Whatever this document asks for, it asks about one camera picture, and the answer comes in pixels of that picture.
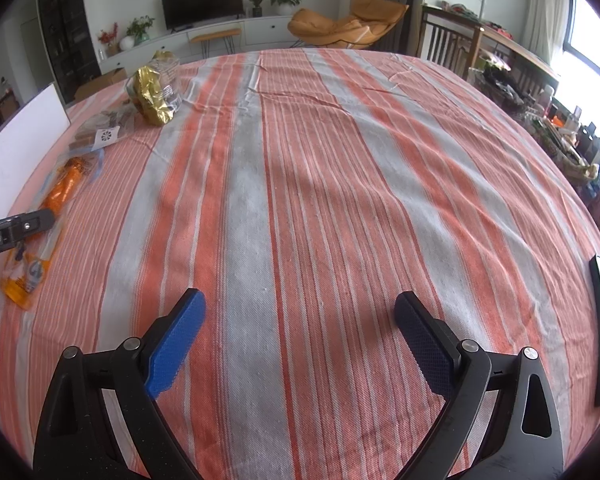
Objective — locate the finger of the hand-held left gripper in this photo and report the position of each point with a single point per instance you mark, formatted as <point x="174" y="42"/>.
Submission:
<point x="32" y="222"/>

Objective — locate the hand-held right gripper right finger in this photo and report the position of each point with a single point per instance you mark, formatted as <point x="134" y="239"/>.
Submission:
<point x="425" y="347"/>

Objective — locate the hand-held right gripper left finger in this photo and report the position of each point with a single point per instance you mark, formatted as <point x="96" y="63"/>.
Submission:
<point x="172" y="347"/>

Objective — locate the clear orange snack packet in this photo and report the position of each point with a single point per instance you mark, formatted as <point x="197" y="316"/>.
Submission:
<point x="62" y="187"/>

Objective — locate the white board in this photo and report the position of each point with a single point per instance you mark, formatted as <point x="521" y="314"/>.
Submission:
<point x="15" y="150"/>

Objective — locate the clear biscuit packet white label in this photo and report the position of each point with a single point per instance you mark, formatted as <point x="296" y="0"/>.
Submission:
<point x="97" y="127"/>

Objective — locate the cardboard box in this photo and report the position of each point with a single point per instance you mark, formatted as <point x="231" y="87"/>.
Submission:
<point x="97" y="82"/>

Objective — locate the orange grey striped tablecloth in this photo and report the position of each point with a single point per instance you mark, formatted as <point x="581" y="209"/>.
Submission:
<point x="330" y="210"/>

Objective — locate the gold foil snack bag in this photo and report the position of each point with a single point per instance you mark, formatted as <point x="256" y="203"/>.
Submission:
<point x="152" y="92"/>

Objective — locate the red flowers in vase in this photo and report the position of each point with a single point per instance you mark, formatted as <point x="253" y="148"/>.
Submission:
<point x="107" y="40"/>

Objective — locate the black bookshelf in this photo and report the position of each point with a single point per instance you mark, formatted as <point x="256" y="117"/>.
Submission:
<point x="62" y="25"/>

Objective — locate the green plant in white vase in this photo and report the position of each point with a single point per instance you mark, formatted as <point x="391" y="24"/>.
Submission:
<point x="140" y="30"/>

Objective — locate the pile of assorted goods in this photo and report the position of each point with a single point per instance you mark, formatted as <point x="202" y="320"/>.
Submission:
<point x="555" y="125"/>

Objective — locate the wooden bench with hairpin legs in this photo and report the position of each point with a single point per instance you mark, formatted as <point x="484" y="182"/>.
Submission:
<point x="215" y="35"/>

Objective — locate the black television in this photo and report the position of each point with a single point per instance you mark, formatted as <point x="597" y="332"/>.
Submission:
<point x="202" y="0"/>

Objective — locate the white television cabinet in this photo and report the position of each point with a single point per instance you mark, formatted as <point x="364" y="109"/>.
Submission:
<point x="265" y="30"/>

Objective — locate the dark wooden chair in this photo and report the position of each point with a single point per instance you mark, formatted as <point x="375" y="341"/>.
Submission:
<point x="445" y="42"/>

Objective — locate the dark wooden table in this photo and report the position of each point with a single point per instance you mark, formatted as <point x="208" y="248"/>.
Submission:
<point x="515" y="50"/>

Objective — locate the small dark potted plant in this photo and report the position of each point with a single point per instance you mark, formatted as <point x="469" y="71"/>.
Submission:
<point x="256" y="5"/>

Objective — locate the orange lounge chair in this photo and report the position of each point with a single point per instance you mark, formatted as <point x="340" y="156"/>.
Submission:
<point x="342" y="25"/>

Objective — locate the white sheer curtain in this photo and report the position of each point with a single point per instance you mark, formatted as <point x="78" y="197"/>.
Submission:
<point x="545" y="10"/>

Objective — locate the window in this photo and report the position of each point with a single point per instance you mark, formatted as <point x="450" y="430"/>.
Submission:
<point x="595" y="30"/>

